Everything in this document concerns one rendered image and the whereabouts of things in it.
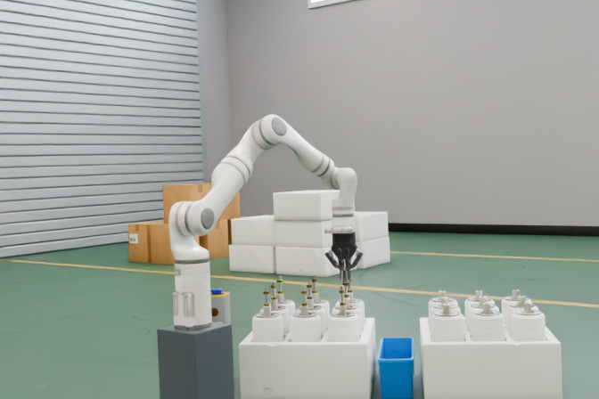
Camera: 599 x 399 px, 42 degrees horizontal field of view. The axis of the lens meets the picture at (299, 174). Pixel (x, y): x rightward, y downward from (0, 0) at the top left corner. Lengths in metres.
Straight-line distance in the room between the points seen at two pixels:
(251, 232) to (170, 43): 3.83
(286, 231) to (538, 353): 3.01
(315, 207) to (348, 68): 3.64
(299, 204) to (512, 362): 2.90
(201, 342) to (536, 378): 0.97
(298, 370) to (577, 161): 5.22
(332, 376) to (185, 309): 0.56
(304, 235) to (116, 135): 3.52
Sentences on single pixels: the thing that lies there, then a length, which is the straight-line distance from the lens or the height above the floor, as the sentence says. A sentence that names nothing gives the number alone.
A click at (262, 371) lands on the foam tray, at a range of 2.43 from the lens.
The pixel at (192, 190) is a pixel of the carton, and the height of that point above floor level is 0.56.
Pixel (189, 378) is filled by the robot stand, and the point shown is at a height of 0.18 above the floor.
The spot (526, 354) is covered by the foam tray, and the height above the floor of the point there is 0.15.
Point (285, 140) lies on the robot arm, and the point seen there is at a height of 0.79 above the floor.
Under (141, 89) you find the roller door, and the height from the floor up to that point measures 1.58.
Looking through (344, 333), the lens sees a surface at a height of 0.20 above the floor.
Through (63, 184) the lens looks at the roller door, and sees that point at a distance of 7.73.
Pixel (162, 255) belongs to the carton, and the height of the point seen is 0.07.
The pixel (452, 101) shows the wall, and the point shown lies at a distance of 7.78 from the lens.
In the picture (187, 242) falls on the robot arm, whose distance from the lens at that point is 2.08.
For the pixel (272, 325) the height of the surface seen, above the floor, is 0.23.
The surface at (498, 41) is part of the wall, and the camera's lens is 7.63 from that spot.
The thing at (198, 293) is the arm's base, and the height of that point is 0.39.
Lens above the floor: 0.71
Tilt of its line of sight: 1 degrees down
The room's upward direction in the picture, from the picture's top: 2 degrees counter-clockwise
